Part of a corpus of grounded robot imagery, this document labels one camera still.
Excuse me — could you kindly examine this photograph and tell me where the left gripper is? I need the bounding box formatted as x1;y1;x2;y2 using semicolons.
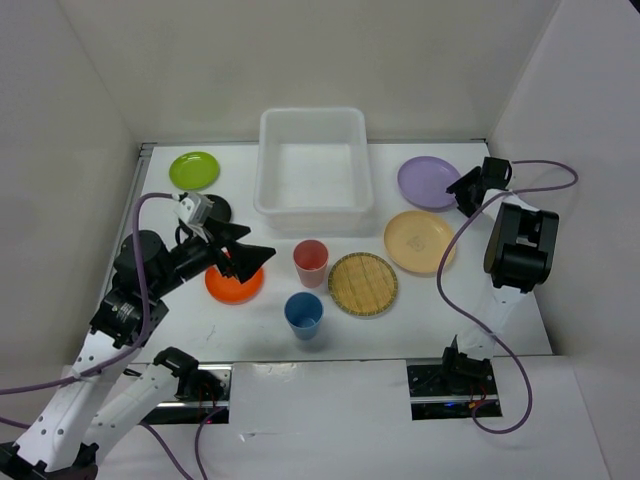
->
152;213;276;296

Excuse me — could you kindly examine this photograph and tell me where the purple plate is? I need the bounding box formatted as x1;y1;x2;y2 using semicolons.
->
397;156;461;211

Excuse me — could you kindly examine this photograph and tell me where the beige plate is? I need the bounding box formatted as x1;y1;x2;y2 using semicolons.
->
383;210;454;275

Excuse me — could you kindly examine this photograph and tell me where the round bamboo mat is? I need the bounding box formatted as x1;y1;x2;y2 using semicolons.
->
327;252;399;317

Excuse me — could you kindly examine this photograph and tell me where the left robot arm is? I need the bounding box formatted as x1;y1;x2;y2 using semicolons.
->
1;220;276;479

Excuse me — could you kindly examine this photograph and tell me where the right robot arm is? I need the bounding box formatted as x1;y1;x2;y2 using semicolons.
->
438;157;559;395

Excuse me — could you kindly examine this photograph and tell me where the clear plastic bin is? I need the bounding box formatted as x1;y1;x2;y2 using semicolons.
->
254;107;374;235

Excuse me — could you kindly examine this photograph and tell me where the black plate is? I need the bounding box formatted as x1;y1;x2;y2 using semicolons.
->
205;194;232;223

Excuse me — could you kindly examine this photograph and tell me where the orange plate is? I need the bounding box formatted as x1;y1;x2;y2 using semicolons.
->
204;267;265;305

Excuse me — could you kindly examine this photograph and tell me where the pink plastic cup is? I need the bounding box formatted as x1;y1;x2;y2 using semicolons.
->
293;239;329;288

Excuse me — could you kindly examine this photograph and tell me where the green plate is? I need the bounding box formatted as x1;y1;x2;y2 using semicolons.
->
168;151;221;191

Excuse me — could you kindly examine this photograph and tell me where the blue plastic cup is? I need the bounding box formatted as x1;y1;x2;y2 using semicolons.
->
284;292;324;340

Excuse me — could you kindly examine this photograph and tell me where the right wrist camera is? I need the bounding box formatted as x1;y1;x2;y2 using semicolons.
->
481;157;513;190

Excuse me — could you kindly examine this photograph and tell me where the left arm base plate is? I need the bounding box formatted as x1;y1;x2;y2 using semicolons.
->
144;364;232;426

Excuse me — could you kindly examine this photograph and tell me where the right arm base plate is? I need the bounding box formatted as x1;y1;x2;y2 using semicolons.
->
406;363;502;421

